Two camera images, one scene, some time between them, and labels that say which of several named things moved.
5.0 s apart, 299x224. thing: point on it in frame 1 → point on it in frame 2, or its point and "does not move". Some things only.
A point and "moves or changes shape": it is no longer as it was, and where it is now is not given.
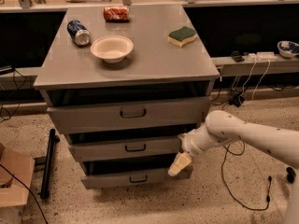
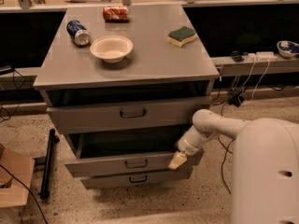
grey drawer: [144, 150] moves or changes shape
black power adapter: [236, 100] does not move
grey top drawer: [128, 115] does not move
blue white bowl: [288, 49] does not move
